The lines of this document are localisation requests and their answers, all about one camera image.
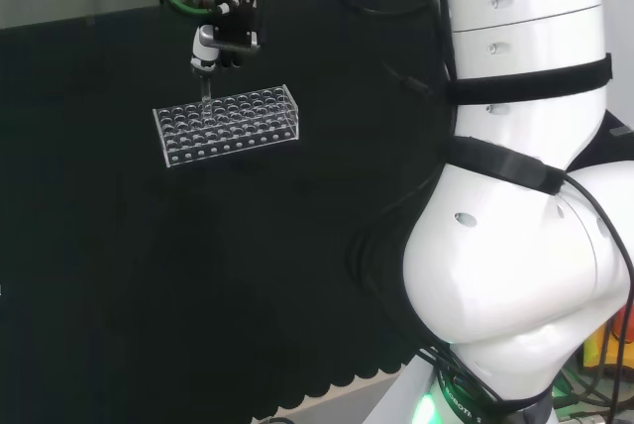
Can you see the clear plastic test tube rack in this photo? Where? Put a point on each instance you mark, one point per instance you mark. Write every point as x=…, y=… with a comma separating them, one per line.
x=223, y=127

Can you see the black bench cloth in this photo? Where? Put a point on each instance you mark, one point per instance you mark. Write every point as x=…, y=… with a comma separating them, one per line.
x=148, y=245

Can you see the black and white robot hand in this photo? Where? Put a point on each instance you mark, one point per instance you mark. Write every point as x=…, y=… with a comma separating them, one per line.
x=233, y=23

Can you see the clear glass test tube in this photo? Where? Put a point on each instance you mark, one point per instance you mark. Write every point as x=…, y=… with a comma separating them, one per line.
x=205, y=97

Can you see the yellow stop button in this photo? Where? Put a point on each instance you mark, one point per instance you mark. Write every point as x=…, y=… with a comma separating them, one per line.
x=602, y=347

